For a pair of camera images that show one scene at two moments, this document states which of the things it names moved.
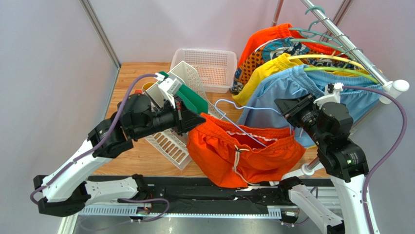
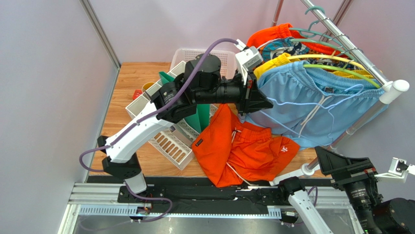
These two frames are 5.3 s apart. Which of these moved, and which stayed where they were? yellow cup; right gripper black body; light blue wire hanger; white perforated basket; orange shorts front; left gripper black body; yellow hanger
Moved: orange shorts front; light blue wire hanger; left gripper black body; right gripper black body
Stayed: yellow hanger; white perforated basket; yellow cup
